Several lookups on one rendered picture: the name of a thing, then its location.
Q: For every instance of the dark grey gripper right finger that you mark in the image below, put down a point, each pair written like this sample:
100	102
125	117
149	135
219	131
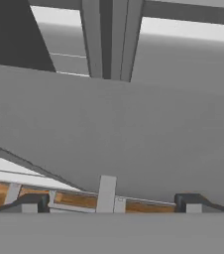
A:
180	202

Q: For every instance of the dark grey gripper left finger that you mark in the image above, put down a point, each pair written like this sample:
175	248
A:
43	202

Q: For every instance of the large grey fridge door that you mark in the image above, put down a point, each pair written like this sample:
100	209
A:
124	132

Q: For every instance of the dark grey cabinet panel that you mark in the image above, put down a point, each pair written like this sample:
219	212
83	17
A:
11	33

